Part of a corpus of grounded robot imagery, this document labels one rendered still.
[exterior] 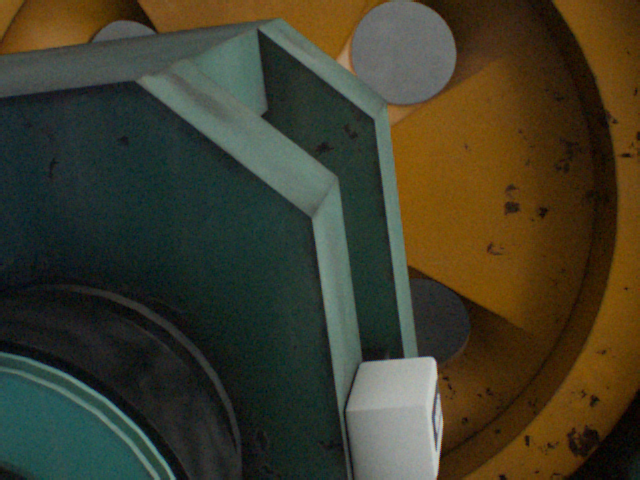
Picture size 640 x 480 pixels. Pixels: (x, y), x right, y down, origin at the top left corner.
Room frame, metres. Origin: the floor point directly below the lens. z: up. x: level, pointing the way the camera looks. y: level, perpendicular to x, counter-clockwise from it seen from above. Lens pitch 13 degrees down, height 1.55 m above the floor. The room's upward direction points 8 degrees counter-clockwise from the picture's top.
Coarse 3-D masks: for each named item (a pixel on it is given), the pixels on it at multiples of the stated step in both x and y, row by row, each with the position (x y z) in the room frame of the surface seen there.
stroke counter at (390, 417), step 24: (408, 360) 0.62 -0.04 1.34; (432, 360) 0.62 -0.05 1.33; (360, 384) 0.59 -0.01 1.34; (384, 384) 0.59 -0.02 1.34; (408, 384) 0.58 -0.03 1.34; (432, 384) 0.59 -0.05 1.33; (360, 408) 0.56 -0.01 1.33; (384, 408) 0.56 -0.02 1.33; (408, 408) 0.56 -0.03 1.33; (432, 408) 0.57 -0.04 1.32; (360, 432) 0.56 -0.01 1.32; (384, 432) 0.56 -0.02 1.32; (408, 432) 0.56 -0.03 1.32; (432, 432) 0.56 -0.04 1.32; (360, 456) 0.56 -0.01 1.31; (384, 456) 0.56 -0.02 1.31; (408, 456) 0.56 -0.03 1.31; (432, 456) 0.56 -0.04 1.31
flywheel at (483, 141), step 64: (0, 0) 1.14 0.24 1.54; (64, 0) 1.15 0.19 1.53; (128, 0) 1.14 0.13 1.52; (192, 0) 1.13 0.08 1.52; (256, 0) 1.12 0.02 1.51; (320, 0) 1.11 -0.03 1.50; (384, 0) 1.11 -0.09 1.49; (448, 0) 1.10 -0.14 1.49; (512, 0) 1.09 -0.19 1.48; (576, 0) 1.04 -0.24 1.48; (512, 64) 1.09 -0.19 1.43; (576, 64) 1.06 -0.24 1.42; (448, 128) 1.10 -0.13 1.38; (512, 128) 1.09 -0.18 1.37; (576, 128) 1.08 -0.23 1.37; (448, 192) 1.10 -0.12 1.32; (512, 192) 1.09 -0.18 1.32; (576, 192) 1.08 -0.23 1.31; (448, 256) 1.10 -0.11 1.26; (512, 256) 1.09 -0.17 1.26; (576, 256) 1.08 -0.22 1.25; (512, 320) 1.09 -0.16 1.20; (576, 320) 1.07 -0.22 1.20; (448, 384) 1.10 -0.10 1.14; (512, 384) 1.09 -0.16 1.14; (576, 384) 1.05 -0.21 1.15; (448, 448) 1.10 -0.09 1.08; (512, 448) 1.06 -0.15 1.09; (576, 448) 1.05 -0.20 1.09
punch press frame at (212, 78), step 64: (0, 64) 0.85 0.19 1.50; (64, 64) 0.75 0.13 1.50; (128, 64) 0.67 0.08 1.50; (192, 64) 0.66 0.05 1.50; (256, 64) 0.84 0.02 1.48; (320, 64) 0.89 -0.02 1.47; (0, 128) 0.57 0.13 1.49; (64, 128) 0.57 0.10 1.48; (128, 128) 0.56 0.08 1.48; (192, 128) 0.56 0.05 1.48; (256, 128) 0.63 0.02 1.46; (320, 128) 0.85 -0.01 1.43; (384, 128) 0.90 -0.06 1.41; (0, 192) 0.58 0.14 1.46; (64, 192) 0.57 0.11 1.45; (128, 192) 0.57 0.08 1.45; (192, 192) 0.56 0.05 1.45; (256, 192) 0.56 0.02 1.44; (320, 192) 0.60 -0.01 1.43; (384, 192) 0.85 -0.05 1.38; (0, 256) 0.58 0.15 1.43; (64, 256) 0.57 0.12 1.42; (128, 256) 0.57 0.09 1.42; (192, 256) 0.56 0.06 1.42; (256, 256) 0.56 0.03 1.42; (320, 256) 0.56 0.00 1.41; (384, 256) 0.84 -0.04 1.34; (128, 320) 0.56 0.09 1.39; (192, 320) 0.56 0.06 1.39; (256, 320) 0.56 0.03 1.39; (320, 320) 0.55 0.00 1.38; (384, 320) 0.84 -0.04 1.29; (256, 384) 0.56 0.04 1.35; (320, 384) 0.55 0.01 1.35; (256, 448) 0.56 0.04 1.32; (320, 448) 0.55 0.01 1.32
